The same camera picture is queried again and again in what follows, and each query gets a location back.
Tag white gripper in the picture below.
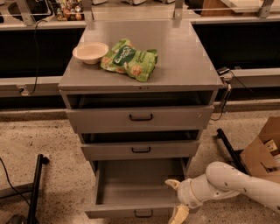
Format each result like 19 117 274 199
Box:
165 178 203 224

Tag grey bottom drawer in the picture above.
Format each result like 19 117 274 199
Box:
86 157 190 219

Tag grey drawer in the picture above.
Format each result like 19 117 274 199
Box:
81 130 200 161
65 94 214 133
86 157 190 219

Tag grey middle drawer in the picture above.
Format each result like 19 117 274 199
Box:
81 130 200 161

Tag grey drawer cabinet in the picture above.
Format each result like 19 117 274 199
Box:
57 18 224 176

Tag grey top drawer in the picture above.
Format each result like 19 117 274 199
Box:
65 94 214 133

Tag black right stand leg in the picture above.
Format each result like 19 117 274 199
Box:
216 129 247 173

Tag black stand leg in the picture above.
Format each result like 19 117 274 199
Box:
216 129 247 173
27 154 49 224

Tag cardboard box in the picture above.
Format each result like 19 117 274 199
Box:
241 116 280 183

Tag black left stand leg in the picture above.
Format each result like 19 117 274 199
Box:
27 154 49 224

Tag green chip bag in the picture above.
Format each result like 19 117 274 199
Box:
101 38 158 82

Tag white bowl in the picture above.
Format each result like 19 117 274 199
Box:
73 42 109 65

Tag colourful items on shelf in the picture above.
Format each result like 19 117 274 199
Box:
55 0 84 21

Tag black cable right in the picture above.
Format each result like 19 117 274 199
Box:
210 66 255 122

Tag black floor cable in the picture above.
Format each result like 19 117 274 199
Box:
0 157 32 208

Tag black hanging cable left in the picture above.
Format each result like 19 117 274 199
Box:
28 18 47 96

